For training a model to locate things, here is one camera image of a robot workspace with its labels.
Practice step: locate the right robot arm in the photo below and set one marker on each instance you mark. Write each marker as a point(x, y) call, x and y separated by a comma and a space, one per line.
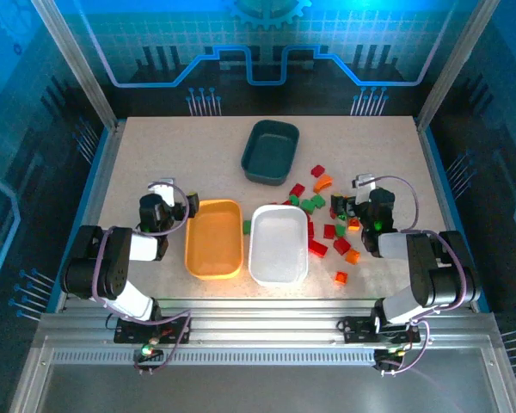
point(438, 271)

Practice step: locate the aluminium frame post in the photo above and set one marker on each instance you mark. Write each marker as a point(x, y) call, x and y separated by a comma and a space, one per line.
point(454, 64)
point(78, 64)

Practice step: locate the blue trimmed table side rail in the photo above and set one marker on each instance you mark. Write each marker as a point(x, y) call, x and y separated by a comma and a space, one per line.
point(112, 139)
point(425, 137)

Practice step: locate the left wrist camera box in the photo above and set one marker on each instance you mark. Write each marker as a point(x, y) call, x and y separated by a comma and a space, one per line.
point(168, 195)

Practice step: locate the grey metal panel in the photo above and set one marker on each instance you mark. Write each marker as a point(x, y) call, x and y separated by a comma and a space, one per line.
point(258, 387)

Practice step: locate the orange plastic container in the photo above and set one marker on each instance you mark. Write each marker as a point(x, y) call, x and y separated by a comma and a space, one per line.
point(215, 241)

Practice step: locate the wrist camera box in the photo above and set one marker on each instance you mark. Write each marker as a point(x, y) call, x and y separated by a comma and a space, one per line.
point(168, 195)
point(365, 191)

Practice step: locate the orange arch lego brick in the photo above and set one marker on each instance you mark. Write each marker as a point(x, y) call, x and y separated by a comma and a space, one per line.
point(323, 183)

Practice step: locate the long red lego brick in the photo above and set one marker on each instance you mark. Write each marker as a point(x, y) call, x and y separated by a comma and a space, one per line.
point(317, 248)

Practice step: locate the aluminium frame rail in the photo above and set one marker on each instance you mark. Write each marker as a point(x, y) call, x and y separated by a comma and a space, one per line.
point(262, 327)

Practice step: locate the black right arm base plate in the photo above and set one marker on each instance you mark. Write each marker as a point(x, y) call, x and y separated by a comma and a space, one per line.
point(354, 331)

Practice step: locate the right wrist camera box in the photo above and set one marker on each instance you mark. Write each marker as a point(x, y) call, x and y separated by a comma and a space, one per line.
point(365, 191)

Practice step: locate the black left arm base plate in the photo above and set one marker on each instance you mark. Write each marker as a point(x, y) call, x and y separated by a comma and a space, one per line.
point(129, 334)

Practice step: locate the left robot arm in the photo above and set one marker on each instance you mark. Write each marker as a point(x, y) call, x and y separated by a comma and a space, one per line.
point(107, 266)

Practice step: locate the white plastic container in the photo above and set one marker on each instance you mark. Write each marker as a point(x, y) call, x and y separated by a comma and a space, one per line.
point(277, 245)

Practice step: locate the dark teal plastic container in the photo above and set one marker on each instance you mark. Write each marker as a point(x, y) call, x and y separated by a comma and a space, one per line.
point(268, 152)

